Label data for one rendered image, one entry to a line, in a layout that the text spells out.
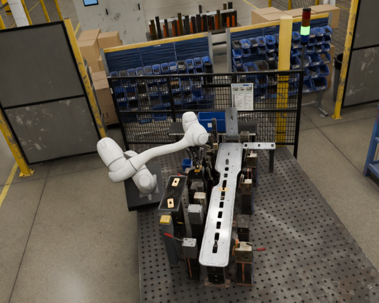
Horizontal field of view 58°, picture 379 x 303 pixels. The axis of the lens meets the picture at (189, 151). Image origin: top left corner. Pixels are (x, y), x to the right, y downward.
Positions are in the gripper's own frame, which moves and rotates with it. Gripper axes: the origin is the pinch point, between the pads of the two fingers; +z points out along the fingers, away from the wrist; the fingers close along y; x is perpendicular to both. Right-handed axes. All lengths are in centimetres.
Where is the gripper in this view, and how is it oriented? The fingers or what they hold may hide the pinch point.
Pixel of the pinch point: (197, 164)
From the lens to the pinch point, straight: 247.9
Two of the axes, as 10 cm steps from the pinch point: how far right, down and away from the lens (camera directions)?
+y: 9.5, 0.1, -3.1
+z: 1.6, 8.5, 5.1
